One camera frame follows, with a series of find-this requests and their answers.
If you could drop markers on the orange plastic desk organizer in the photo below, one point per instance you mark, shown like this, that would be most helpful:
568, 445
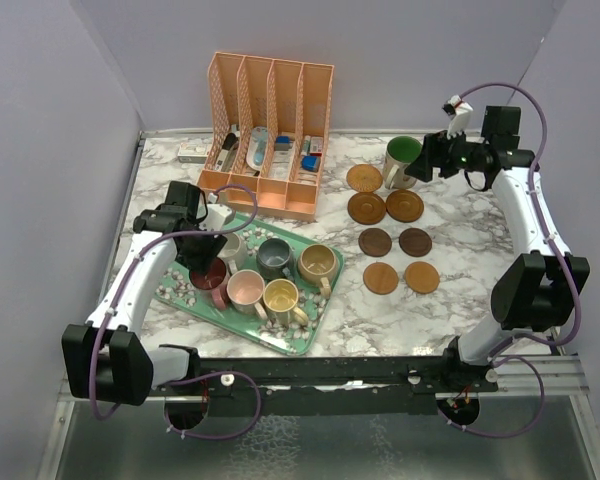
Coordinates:
285, 96

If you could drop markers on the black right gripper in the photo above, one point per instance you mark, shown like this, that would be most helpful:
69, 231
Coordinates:
439, 145

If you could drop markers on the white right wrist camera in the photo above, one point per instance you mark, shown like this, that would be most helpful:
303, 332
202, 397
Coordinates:
459, 112

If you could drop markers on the red white small box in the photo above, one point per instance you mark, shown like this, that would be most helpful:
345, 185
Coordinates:
312, 146

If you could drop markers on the dark walnut coaster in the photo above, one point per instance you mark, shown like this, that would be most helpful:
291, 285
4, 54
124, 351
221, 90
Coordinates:
375, 242
415, 242

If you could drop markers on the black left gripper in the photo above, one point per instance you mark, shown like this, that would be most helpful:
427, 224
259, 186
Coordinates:
201, 262

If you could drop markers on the black white stapler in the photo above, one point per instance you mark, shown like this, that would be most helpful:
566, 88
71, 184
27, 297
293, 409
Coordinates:
228, 150

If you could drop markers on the brown wooden ringed coaster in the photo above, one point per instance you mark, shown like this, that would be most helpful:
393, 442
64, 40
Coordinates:
404, 206

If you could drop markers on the blue stamp box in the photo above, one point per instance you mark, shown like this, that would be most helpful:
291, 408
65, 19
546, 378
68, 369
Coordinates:
311, 163

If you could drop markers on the beige grey mug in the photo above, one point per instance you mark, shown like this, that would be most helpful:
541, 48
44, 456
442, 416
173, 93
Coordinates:
234, 253

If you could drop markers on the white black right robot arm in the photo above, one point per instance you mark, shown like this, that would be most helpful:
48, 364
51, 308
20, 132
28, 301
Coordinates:
540, 289

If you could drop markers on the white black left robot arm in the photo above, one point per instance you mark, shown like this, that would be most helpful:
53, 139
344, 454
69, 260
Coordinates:
104, 357

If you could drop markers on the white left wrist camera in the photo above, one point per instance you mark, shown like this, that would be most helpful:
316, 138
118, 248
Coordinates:
218, 214

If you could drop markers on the small white staples box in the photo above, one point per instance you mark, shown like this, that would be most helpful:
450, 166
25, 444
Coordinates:
193, 153

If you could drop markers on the white packaged item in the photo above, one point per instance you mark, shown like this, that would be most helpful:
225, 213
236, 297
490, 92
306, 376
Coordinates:
282, 156

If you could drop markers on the woven rattan coaster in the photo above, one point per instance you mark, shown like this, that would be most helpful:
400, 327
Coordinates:
364, 178

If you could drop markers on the yellow mug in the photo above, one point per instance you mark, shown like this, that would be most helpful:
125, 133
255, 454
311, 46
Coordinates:
281, 298

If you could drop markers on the green mug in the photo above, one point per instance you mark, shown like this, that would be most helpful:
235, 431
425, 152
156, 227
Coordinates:
401, 151

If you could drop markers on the dark grey blue mug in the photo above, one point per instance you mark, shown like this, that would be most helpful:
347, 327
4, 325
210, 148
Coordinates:
275, 259

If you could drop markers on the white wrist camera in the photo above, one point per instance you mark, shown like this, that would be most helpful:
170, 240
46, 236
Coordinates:
218, 214
459, 112

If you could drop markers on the blue correction tape package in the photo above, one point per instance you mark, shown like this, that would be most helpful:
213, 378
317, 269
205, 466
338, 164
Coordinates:
257, 148

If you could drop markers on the maroon red mug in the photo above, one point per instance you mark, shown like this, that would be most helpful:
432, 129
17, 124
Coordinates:
213, 285

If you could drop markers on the green floral tray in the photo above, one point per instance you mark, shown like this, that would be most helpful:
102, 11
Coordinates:
293, 339

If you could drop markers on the tan brown mug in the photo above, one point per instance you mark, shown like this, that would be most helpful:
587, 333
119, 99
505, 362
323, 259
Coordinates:
318, 266

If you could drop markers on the light orange wooden coaster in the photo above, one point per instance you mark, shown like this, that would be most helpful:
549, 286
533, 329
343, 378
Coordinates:
380, 278

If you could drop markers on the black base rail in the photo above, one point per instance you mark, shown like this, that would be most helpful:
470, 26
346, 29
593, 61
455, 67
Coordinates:
325, 386

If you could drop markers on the pink mug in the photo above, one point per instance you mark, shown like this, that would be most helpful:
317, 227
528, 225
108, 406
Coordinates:
245, 290

